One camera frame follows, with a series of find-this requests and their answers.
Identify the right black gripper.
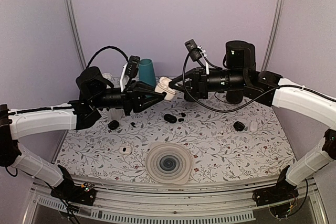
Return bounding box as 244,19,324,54
167,67,246,101

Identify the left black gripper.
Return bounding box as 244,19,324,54
92,80,166,116

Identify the white earbud charging case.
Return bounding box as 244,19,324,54
155,77,176,101

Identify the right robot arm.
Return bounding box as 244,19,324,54
169,40,335,201

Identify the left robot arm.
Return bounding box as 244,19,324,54
1,66,183,200

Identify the black oval earbud case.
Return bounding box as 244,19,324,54
164,114,177,123

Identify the small black earbud case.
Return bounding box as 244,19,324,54
108,120,120,130

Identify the small white open case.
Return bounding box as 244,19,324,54
119,145,132,155

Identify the black case near right gripper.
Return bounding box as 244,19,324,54
233,121,245,132

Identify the teal tapered vase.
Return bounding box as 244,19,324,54
139,59,156,88

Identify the white ribbed vase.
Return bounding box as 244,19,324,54
102,73,123,120

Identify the dark brown tall vase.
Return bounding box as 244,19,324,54
225,89,244,104

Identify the cream swirl ceramic plate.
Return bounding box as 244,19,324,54
145,143,193,185

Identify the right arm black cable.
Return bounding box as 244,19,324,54
182,50,305,111

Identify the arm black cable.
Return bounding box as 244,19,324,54
182,50,305,111
85,45,130,69

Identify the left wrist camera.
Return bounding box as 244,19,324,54
120,56,140,92

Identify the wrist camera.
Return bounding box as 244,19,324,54
120,56,140,92
184,39,209,74

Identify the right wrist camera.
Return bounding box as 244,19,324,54
184,39,209,74

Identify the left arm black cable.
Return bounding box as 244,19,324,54
85,45,130,69

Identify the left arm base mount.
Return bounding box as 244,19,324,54
50,165,97,206

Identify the aluminium right frame post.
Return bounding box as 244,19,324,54
260,0,285,71

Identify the aluminium frame post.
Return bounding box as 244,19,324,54
64,0,87,70
260,0,285,71

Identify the aluminium front rail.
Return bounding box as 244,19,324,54
23,176,328,223

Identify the aluminium left frame post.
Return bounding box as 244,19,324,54
64,0,87,70

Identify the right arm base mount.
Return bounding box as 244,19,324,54
252,165,299,206

